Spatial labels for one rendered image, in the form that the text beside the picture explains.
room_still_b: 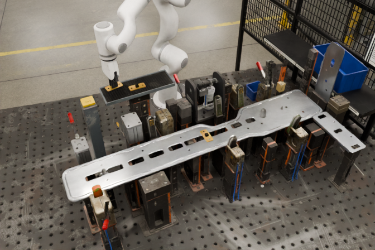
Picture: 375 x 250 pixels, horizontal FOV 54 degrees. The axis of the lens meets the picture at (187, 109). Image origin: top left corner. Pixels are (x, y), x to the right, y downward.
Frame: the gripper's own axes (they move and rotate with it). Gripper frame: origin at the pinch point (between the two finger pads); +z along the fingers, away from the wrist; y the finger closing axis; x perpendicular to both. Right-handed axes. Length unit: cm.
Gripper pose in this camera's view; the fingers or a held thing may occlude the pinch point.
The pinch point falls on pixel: (113, 82)
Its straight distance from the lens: 184.2
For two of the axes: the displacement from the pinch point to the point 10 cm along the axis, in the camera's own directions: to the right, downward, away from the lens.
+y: 5.8, 5.4, -6.1
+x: 8.1, -3.9, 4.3
